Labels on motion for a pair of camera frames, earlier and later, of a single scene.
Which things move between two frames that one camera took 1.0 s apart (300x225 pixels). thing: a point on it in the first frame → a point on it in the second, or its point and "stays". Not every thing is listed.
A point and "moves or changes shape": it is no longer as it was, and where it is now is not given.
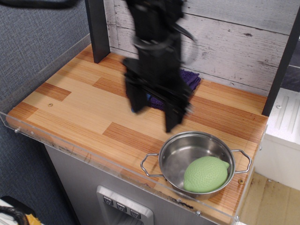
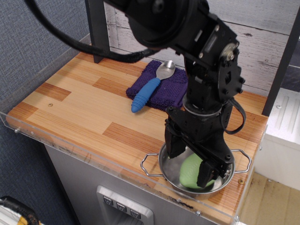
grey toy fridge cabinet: [98, 197] stays
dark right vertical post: [287, 55] stays
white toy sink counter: [279, 157] stays
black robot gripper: [157, 68] → [204, 134]
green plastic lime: [205, 174] moves or changes shape
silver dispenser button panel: [118, 209] stays
